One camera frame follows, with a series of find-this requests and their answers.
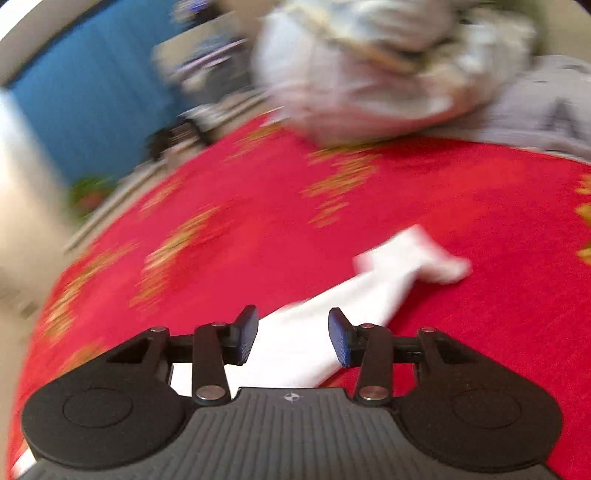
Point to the plaid light blue duvet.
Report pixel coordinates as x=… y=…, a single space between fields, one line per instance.
x=369 y=78

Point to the black tangled item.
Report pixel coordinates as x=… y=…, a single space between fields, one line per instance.
x=175 y=138

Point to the white sock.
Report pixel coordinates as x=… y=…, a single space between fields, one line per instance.
x=411 y=251
x=295 y=341

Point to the green plant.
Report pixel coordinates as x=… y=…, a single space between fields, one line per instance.
x=90 y=194

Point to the grey printed cloth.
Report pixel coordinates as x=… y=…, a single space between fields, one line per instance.
x=531 y=110

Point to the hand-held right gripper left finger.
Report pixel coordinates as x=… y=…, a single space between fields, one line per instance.
x=248 y=333

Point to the red blanket with gold pattern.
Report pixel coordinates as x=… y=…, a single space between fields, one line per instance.
x=258 y=217

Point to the blue curtain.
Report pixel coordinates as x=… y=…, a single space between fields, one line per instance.
x=97 y=87

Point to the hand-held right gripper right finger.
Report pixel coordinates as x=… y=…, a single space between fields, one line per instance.
x=338 y=339

